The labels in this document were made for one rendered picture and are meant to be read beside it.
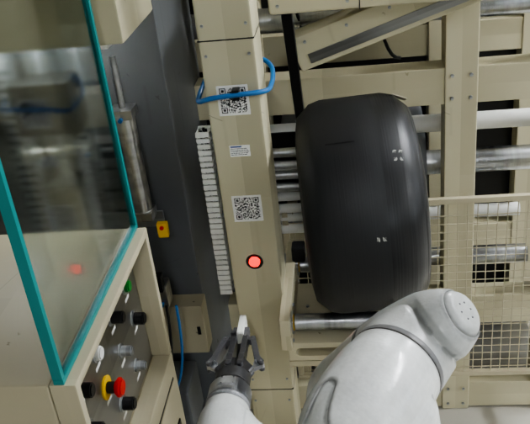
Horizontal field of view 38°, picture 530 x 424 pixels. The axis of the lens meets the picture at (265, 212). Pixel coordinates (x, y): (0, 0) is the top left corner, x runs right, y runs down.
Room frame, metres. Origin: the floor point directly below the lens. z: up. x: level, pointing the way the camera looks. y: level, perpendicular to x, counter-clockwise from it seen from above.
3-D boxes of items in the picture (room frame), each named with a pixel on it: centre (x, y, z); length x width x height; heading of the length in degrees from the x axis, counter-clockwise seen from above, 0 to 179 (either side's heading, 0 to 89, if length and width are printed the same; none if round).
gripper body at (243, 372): (1.26, 0.11, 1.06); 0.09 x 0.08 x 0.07; 172
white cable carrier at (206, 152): (1.75, 0.12, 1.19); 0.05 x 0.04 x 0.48; 172
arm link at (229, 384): (1.19, 0.12, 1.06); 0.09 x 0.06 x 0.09; 82
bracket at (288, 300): (1.78, -0.05, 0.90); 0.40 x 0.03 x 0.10; 172
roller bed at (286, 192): (2.16, -0.06, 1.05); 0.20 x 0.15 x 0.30; 82
